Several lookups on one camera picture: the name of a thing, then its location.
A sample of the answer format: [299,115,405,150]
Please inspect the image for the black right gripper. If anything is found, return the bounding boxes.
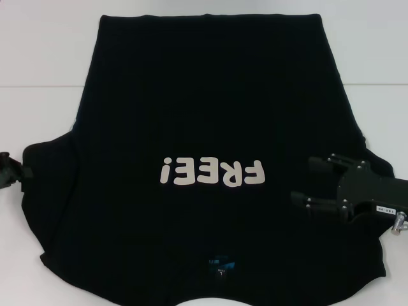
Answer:
[290,154,408,224]

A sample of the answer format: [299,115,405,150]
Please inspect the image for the black shirt with FREE print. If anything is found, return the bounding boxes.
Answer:
[24,13,396,306]

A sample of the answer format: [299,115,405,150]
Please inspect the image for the silver right wrist cable plug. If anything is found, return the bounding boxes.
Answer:
[391,212,408,237]

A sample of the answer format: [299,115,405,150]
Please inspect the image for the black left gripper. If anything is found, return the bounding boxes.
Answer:
[0,152,34,191]

